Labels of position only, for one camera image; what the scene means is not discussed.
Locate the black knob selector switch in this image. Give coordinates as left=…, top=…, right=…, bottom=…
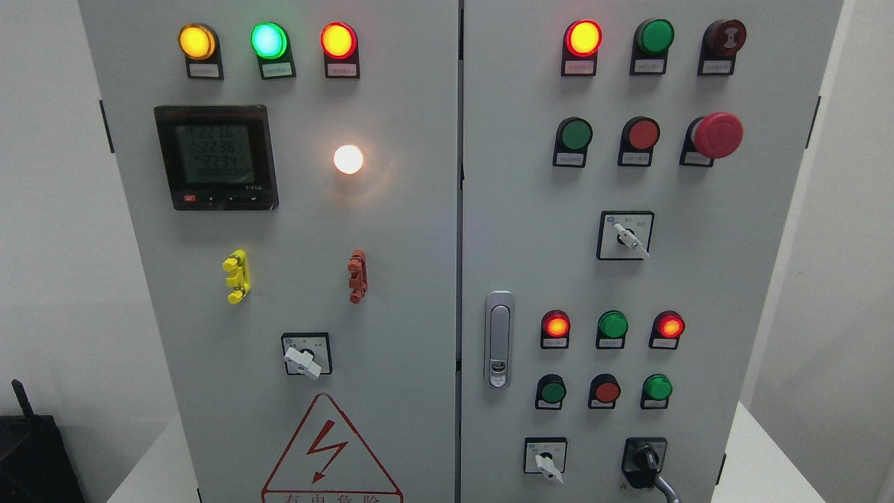
left=622, top=437, right=668, bottom=489

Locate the red terminal connector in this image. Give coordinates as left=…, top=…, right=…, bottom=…
left=347, top=249, right=369, bottom=305

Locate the red lit indicator lower left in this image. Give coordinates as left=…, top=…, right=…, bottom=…
left=540, top=309, right=571, bottom=349

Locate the red lit indicator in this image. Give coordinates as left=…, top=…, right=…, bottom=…
left=540, top=309, right=571, bottom=349
left=649, top=311, right=686, bottom=350
left=561, top=19, right=603, bottom=77

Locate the white lit indicator light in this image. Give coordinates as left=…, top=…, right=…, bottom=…
left=332, top=144, right=365, bottom=175

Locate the green push button lower left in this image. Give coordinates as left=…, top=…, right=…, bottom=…
left=534, top=374, right=567, bottom=410

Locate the green push button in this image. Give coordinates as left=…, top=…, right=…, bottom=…
left=552, top=117, right=593, bottom=168
left=534, top=374, right=567, bottom=410
left=640, top=373, right=674, bottom=410

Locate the green push button upper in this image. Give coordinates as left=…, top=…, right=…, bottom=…
left=552, top=117, right=593, bottom=168

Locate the left grey cabinet door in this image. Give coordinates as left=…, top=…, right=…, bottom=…
left=79, top=1, right=459, bottom=502

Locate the grey cabinet door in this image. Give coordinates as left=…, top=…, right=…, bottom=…
left=79, top=1, right=459, bottom=502
left=457, top=1, right=843, bottom=502

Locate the green indicator lower middle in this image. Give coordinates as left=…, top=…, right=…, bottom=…
left=595, top=311, right=629, bottom=350

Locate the right grey cabinet door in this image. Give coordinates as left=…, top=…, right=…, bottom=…
left=457, top=1, right=843, bottom=502

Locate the red push button lower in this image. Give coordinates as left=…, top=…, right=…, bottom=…
left=587, top=373, right=622, bottom=409

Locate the red push button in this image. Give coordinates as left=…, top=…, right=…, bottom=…
left=587, top=373, right=622, bottom=409
left=617, top=117, right=661, bottom=168

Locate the yellow terminal connector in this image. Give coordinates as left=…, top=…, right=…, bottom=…
left=221, top=249, right=250, bottom=305

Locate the red push button upper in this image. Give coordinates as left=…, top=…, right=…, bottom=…
left=617, top=117, right=661, bottom=168

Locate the red lit indicator lower right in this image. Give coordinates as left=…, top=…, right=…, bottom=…
left=649, top=311, right=686, bottom=350

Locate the red lit indicator left door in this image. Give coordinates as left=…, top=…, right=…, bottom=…
left=320, top=22, right=360, bottom=79

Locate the red high voltage warning sticker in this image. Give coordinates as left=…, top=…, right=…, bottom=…
left=261, top=393, right=404, bottom=502

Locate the digital power meter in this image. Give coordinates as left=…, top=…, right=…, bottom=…
left=154, top=105, right=279, bottom=211

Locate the green push button lower right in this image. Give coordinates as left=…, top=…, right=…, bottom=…
left=640, top=373, right=674, bottom=410

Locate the red lit indicator top right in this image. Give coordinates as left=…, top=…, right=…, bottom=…
left=561, top=19, right=603, bottom=77

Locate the green lit indicator light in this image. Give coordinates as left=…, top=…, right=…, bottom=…
left=250, top=22, right=296, bottom=80

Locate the red emergency stop mushroom button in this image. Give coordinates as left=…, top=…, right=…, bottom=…
left=679, top=112, right=744, bottom=168

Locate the green indicator top right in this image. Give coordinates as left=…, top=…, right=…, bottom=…
left=629, top=18, right=675, bottom=75

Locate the yellow indicator light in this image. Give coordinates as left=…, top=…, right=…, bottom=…
left=178, top=23, right=224, bottom=80

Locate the black box with antenna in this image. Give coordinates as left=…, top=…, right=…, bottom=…
left=1, top=379, right=84, bottom=502

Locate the silver door handle lock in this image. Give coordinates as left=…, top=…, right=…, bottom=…
left=483, top=290, right=515, bottom=389

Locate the white selector switch left door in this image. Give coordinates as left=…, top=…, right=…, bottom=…
left=281, top=332, right=332, bottom=380

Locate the white selector switch upper right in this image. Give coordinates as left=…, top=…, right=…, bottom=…
left=596, top=210, right=655, bottom=261

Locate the white selector switch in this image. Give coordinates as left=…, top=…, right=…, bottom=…
left=523, top=437, right=568, bottom=484
left=596, top=210, right=655, bottom=261

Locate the white selector switch bottom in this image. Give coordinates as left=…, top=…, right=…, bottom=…
left=523, top=437, right=568, bottom=484

